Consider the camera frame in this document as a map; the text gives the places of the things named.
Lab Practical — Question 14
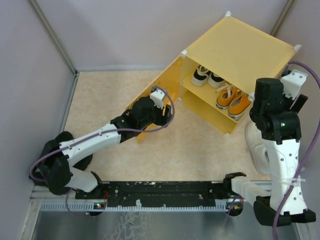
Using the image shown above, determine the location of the black white sneaker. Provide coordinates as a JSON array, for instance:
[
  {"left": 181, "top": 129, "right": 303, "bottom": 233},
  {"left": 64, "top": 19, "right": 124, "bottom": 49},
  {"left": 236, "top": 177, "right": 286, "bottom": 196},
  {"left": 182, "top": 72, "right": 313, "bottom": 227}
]
[
  {"left": 207, "top": 72, "right": 226, "bottom": 89},
  {"left": 191, "top": 65, "right": 211, "bottom": 87}
]

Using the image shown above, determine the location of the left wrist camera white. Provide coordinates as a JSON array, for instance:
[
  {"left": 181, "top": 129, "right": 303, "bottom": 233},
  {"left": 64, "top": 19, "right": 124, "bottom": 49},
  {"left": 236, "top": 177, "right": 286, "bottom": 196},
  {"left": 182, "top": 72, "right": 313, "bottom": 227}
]
[{"left": 149, "top": 86, "right": 166, "bottom": 109}]

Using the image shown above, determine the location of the yellow shoe cabinet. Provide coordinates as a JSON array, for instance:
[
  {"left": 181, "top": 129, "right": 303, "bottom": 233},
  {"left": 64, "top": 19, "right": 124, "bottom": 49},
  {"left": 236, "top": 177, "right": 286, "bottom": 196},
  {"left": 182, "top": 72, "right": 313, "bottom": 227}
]
[{"left": 179, "top": 13, "right": 300, "bottom": 137}]

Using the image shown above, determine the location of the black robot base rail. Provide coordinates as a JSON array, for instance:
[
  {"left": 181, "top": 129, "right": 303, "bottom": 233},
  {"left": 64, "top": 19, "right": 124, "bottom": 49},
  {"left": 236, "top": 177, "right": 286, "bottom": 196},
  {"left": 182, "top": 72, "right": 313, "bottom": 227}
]
[{"left": 75, "top": 172, "right": 246, "bottom": 207}]

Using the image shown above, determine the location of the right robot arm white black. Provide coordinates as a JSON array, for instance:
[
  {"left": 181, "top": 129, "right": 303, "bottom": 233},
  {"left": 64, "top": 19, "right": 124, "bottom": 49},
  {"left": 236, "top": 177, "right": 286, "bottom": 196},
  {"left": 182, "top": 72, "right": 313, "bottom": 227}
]
[{"left": 230, "top": 78, "right": 317, "bottom": 227}]

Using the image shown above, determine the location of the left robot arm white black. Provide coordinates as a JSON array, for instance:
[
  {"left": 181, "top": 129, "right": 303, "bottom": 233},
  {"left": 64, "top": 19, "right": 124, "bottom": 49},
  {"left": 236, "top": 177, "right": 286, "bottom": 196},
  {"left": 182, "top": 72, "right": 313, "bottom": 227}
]
[{"left": 29, "top": 95, "right": 176, "bottom": 195}]

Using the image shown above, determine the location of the yellow cabinet door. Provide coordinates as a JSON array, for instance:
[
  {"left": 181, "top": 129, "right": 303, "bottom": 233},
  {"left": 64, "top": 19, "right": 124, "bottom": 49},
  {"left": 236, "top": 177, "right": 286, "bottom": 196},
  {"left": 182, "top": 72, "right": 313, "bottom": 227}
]
[{"left": 124, "top": 54, "right": 185, "bottom": 145}]

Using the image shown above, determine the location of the grey cable duct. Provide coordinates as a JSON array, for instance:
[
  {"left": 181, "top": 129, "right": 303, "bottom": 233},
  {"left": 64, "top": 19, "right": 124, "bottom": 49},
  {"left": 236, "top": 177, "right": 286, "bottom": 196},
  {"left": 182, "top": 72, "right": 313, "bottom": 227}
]
[{"left": 39, "top": 201, "right": 233, "bottom": 213}]

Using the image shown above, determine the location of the orange sneaker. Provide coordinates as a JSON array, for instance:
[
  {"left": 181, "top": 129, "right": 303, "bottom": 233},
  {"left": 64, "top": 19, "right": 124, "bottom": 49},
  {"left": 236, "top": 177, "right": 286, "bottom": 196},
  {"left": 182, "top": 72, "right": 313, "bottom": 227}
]
[
  {"left": 228, "top": 91, "right": 252, "bottom": 119},
  {"left": 215, "top": 83, "right": 241, "bottom": 109}
]

